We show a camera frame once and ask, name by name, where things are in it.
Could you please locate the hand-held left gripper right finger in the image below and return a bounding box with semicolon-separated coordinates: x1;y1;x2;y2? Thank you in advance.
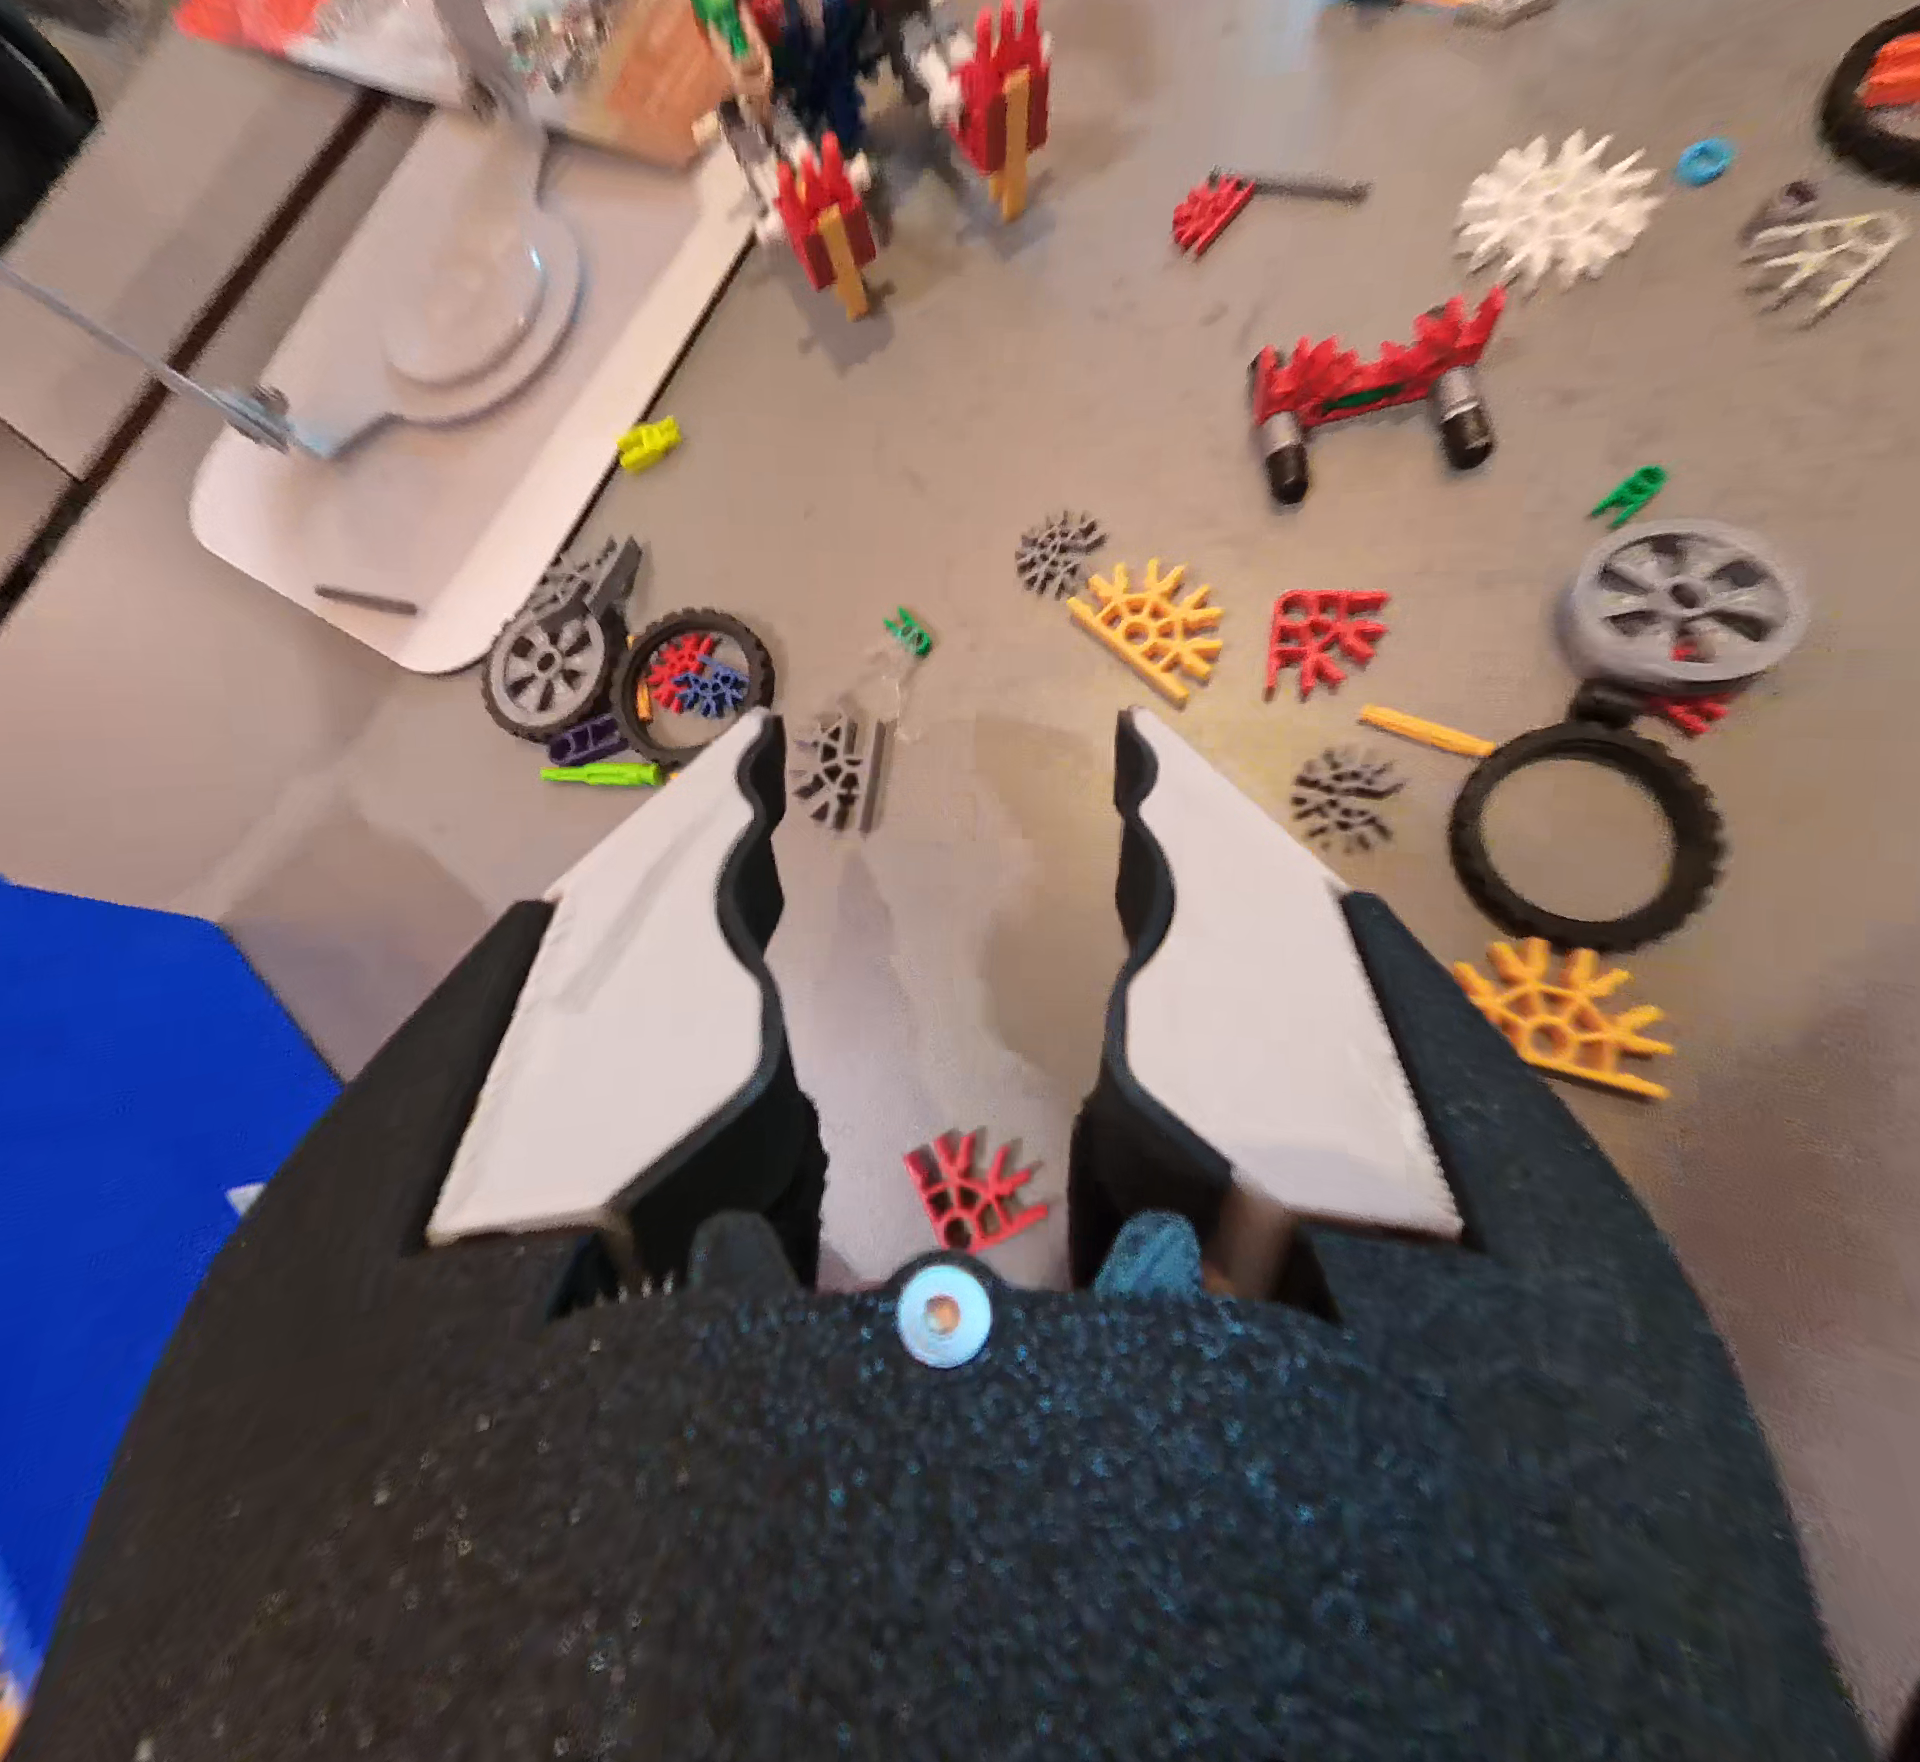
1066;705;1465;1298

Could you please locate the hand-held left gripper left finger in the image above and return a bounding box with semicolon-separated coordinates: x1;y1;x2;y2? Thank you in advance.
424;710;831;1295

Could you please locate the red fan connector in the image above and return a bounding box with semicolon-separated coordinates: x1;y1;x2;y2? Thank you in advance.
1265;587;1393;702
904;1129;1054;1257

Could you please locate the blue plastic bin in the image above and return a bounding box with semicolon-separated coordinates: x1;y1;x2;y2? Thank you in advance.
0;876;348;1720

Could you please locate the yellow fan connector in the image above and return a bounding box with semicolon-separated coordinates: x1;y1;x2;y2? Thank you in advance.
1452;937;1679;1100
1070;558;1228;712

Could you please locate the dark snowflake connector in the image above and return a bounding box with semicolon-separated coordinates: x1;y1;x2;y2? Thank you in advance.
1292;746;1408;852

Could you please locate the black rubber tyre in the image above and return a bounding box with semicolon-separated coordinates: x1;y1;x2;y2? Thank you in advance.
1818;5;1920;191
1446;715;1726;954
611;607;779;766

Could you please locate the dark grey connector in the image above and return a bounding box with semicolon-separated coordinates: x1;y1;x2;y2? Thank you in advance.
790;712;898;837

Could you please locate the grey wheel with black tyre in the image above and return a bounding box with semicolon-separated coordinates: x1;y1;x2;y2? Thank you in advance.
480;593;630;743

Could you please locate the grey fan connector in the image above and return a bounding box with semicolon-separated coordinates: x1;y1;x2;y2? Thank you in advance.
525;533;647;624

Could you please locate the grey wheel hub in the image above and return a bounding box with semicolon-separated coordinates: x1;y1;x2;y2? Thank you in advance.
1556;520;1810;691

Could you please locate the small grey snowflake connector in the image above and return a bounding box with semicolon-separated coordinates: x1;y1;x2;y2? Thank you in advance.
1014;507;1110;601

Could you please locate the red assembly with black wheels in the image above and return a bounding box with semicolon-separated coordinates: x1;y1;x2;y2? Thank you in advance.
1248;286;1509;505

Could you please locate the multicolour toy model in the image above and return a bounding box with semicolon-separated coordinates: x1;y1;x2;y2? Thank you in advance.
645;0;1054;325

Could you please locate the white snowflake connector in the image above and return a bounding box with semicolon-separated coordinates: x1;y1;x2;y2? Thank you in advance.
1454;129;1668;293

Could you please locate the beige connector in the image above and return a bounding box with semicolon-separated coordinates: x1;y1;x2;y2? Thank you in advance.
1741;210;1911;327

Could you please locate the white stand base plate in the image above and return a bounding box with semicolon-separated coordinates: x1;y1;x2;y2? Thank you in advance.
187;0;759;675

